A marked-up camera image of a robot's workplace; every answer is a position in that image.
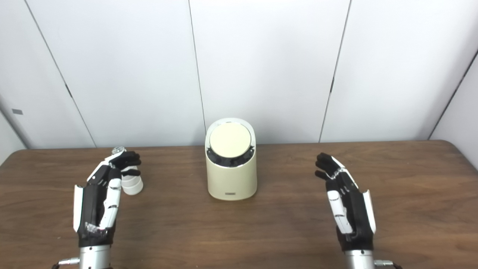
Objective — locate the white and black right hand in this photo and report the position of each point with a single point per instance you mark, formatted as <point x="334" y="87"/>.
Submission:
<point x="354" y="213"/>

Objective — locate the white and black left hand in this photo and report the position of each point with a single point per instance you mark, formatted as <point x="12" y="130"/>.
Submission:
<point x="91" y="201"/>

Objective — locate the small white plastic bottle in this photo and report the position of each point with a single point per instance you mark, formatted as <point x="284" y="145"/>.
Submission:
<point x="132" y="185"/>

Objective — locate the cream-colored lidded bin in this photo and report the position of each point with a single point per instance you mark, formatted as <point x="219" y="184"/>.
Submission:
<point x="231" y="175"/>

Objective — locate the black wall panel hinge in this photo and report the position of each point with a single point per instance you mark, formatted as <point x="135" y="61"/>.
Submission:
<point x="68" y="90"/>
<point x="332" y="85"/>

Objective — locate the small gray wall label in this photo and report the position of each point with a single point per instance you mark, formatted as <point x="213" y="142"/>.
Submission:
<point x="17" y="111"/>

